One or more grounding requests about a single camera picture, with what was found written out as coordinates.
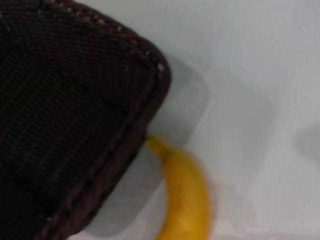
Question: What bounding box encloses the black woven plastic basket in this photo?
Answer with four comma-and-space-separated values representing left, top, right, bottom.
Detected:
0, 0, 174, 240

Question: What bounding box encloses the yellow banana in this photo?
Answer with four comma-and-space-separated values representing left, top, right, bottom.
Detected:
144, 136, 211, 240

